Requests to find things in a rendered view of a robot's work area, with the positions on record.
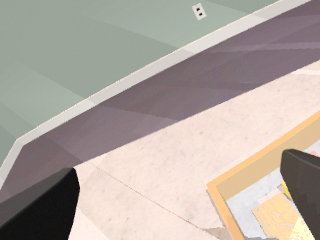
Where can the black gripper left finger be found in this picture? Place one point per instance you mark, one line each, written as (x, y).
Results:
(44, 211)

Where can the orange open-top box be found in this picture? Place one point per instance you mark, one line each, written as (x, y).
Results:
(250, 193)

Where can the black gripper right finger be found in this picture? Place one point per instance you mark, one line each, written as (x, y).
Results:
(301, 173)

